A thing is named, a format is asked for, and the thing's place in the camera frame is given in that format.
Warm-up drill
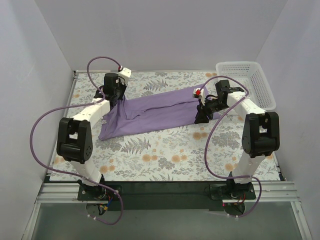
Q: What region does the purple t shirt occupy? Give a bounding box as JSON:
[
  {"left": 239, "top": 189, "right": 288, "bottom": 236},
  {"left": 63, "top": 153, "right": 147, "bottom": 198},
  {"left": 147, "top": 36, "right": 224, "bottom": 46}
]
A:
[{"left": 97, "top": 86, "right": 222, "bottom": 142}]

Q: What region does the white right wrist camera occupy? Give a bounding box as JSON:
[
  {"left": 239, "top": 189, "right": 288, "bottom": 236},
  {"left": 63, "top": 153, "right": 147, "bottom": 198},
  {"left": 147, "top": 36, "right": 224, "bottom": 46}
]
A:
[{"left": 192, "top": 88, "right": 206, "bottom": 105}]

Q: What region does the aluminium frame rail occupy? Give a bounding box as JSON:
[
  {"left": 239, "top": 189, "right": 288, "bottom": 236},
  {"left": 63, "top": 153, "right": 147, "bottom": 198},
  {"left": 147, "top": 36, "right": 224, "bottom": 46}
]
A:
[{"left": 23, "top": 182, "right": 312, "bottom": 240}]

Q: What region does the white plastic laundry basket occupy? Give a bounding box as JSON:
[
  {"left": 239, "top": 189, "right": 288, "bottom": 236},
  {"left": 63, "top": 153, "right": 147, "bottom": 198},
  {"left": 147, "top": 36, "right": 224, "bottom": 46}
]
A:
[{"left": 215, "top": 61, "right": 276, "bottom": 111}]

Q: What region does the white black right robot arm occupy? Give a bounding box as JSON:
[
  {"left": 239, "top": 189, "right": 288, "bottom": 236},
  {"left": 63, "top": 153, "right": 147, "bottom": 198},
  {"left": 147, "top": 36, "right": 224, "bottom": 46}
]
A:
[{"left": 192, "top": 76, "right": 280, "bottom": 200}]

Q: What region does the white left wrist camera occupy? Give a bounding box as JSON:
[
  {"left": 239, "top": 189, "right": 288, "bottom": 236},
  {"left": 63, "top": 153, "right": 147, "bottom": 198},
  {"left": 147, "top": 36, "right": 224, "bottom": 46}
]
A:
[{"left": 118, "top": 67, "right": 132, "bottom": 84}]

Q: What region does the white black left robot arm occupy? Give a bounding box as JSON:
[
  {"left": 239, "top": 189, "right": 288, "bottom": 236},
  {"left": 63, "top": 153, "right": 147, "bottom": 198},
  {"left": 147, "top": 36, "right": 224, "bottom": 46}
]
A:
[{"left": 56, "top": 67, "right": 132, "bottom": 200}]

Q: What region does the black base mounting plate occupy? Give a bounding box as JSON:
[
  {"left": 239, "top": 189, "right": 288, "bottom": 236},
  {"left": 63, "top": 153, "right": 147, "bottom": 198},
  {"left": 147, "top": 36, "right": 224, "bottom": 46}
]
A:
[{"left": 77, "top": 181, "right": 258, "bottom": 211}]

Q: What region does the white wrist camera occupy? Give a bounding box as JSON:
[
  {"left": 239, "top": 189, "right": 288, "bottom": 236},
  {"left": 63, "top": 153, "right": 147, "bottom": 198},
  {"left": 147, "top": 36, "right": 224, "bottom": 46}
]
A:
[
  {"left": 118, "top": 67, "right": 132, "bottom": 84},
  {"left": 192, "top": 88, "right": 206, "bottom": 105}
]

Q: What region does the floral tablecloth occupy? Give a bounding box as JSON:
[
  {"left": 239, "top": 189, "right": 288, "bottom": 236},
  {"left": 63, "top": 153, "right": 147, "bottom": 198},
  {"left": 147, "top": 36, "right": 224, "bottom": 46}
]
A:
[{"left": 49, "top": 71, "right": 280, "bottom": 182}]

